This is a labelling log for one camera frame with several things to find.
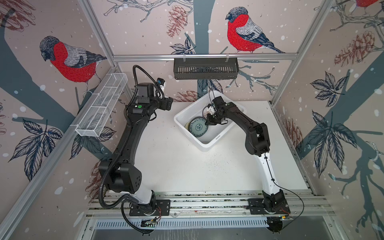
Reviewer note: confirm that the black hanging wall basket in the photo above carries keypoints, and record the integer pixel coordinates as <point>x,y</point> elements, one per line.
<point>206,69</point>

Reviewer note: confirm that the yellow plate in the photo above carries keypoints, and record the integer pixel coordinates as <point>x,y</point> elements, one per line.
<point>187,126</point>

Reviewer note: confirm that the white wire mesh basket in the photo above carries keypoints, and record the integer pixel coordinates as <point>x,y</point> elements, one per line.
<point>99,112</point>

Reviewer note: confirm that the orange sunburst plate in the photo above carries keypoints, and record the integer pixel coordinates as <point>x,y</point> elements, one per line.
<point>205,113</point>

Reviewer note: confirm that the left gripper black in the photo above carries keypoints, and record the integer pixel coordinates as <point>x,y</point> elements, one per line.
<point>166,103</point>

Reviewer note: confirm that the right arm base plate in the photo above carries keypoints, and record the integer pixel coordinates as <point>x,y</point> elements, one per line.
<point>266,207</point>

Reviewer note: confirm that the teal patterned plate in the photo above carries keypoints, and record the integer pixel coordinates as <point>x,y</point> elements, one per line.
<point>198,127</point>

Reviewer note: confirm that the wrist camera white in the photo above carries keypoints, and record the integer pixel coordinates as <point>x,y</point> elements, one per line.
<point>161,83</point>
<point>211,110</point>

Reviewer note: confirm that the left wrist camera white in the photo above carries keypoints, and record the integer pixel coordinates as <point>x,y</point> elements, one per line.
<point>161,83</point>

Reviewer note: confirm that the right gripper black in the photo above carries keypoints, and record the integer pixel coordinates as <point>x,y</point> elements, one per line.
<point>209,120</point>

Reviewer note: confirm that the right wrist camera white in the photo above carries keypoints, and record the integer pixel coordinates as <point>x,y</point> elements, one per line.
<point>211,110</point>

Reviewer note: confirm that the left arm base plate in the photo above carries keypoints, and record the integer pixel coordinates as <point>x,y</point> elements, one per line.
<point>157,208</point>

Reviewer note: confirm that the white plastic bin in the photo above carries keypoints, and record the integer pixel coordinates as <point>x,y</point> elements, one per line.
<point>214,133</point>

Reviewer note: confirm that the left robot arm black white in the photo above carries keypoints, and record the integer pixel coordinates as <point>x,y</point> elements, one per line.
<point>121,181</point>

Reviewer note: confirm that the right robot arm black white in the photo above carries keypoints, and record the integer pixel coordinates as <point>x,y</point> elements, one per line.
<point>257,143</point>

